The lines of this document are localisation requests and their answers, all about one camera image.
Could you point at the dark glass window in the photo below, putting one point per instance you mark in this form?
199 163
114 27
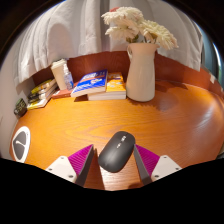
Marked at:
210 55

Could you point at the yellow and white book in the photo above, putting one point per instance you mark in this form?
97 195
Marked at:
39 103

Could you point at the beige lidded tumbler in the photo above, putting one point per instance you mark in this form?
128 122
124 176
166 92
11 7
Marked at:
59 73

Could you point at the red book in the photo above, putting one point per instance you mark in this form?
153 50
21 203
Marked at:
61 93

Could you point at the white ceramic jug vase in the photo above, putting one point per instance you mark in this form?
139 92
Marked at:
141 76

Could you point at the black computer mouse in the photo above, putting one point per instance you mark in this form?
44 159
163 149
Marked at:
116 151

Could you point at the round white mouse pad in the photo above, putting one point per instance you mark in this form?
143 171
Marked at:
20 145

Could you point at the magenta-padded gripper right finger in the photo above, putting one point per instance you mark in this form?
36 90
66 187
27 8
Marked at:
165 166

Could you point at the white curtain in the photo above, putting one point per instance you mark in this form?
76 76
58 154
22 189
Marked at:
76 26

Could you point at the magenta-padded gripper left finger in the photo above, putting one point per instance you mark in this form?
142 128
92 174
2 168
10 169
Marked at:
63 166

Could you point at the dark mug green inside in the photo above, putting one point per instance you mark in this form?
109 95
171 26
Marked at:
20 107

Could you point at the yellow orange book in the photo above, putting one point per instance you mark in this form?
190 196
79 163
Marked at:
116 86

